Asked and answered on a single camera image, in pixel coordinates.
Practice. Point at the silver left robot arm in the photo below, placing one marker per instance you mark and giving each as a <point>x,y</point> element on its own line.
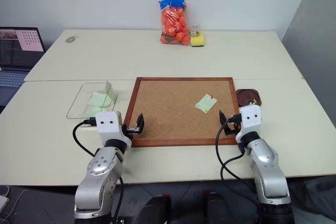
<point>99,171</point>

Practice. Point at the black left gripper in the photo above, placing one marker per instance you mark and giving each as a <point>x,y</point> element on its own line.
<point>132,130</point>

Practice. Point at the light green paper note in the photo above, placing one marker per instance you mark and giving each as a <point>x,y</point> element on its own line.
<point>93,110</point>
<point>204,103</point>
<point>98,99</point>

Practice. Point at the clear plastic box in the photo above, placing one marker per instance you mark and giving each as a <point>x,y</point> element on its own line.
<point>78,103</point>

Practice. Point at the wood-framed cork board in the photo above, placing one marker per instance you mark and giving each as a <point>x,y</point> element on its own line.
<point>170,113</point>

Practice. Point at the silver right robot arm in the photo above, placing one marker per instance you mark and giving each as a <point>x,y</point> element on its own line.
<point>267,171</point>

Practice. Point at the open laptop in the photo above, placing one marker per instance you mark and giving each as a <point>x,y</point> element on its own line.
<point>18,51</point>

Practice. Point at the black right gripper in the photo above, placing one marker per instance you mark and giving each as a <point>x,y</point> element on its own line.
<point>233,127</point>

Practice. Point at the dark wooden tray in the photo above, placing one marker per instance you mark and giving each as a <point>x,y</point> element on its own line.
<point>246,95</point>

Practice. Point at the round grey table grommet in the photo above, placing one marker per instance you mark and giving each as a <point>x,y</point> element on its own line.
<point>71,39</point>

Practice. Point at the yellow sponge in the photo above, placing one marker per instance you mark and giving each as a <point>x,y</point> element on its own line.
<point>197,41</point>

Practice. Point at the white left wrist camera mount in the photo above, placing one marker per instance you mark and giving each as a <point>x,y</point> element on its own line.
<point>107,125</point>

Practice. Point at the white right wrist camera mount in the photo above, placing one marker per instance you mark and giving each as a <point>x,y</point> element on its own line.
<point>250,119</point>

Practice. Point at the dark rounded shape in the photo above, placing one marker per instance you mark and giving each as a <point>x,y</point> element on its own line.
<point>216,208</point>

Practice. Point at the white flat object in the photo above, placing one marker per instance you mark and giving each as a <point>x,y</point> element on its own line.
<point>3,202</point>

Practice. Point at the plastic bag of oranges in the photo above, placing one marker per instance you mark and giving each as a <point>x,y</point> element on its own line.
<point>174,22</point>

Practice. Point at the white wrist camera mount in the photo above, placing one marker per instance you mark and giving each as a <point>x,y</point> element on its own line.
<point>107,125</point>
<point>250,119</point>

